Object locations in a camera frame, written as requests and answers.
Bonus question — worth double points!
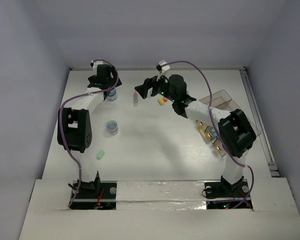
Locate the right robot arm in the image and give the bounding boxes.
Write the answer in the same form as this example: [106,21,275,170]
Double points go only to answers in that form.
[134,74,257,196]

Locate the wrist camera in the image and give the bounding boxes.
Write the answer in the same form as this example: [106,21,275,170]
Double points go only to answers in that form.
[90,60,104,71]
[156,60,171,81]

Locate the clear jar blue contents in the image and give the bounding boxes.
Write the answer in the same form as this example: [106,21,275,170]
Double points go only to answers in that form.
[105,120,119,135]

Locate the yellow highlighter cap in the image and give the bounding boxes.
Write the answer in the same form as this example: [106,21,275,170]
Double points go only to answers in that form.
[158,98,165,106]

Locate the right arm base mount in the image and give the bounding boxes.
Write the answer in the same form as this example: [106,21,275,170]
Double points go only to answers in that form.
[201,177,253,210]

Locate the silver foil strip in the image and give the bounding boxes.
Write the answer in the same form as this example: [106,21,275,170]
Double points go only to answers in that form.
[115,180,207,211]

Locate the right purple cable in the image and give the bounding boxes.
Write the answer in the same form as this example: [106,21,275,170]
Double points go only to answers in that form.
[162,60,255,209]

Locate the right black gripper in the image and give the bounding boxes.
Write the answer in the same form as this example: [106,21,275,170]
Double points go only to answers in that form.
[135,70,177,103]

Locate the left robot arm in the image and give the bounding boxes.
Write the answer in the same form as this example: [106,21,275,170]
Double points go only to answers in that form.
[57,59,122,198]

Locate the blue lidded paint jar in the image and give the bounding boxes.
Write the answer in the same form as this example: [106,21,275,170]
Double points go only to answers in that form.
[106,87,118,101]

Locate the aluminium rail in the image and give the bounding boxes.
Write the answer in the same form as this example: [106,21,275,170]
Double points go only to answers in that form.
[239,67,281,178]

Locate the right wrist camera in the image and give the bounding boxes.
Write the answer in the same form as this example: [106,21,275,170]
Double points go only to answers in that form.
[156,60,171,81]

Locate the green highlighter cap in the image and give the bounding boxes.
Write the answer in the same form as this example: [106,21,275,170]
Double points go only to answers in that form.
[96,150,105,160]

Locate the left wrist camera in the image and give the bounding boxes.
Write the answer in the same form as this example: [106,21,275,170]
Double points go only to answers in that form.
[90,60,104,71]

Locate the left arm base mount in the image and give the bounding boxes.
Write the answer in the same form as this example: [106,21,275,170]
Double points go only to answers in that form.
[68,172,117,210]

